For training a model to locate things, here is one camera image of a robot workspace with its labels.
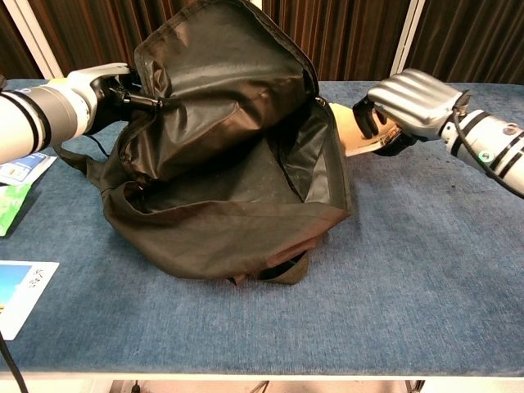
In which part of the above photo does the white postcard with photo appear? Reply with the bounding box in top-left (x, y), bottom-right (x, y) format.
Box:
top-left (0, 260), bottom-right (61, 341)

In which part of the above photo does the tan spiral notebook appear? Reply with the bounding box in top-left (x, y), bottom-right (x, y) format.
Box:
top-left (329, 102), bottom-right (404, 157)

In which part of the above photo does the brown pleated curtain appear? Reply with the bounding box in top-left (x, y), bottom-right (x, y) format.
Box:
top-left (0, 0), bottom-right (524, 83)

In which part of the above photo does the black fabric backpack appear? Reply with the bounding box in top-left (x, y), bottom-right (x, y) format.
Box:
top-left (52, 0), bottom-right (355, 287)

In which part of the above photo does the blue table cloth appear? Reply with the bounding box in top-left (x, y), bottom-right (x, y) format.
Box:
top-left (0, 79), bottom-right (524, 377)

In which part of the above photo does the blue and white packet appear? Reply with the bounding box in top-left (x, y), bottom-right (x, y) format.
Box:
top-left (0, 153), bottom-right (57, 186)

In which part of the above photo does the green packet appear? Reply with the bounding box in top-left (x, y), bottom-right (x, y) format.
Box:
top-left (0, 183), bottom-right (33, 237)

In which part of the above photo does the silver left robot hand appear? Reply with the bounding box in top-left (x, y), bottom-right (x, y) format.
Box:
top-left (67, 62), bottom-right (163, 136)

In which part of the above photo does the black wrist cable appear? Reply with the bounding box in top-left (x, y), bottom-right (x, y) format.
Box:
top-left (449, 92), bottom-right (524, 196)

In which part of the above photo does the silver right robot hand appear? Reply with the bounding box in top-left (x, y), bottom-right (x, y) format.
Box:
top-left (352, 68), bottom-right (472, 157)

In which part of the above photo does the white slanted frame post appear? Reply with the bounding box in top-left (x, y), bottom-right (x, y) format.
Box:
top-left (388, 0), bottom-right (426, 82)
top-left (2, 0), bottom-right (66, 79)

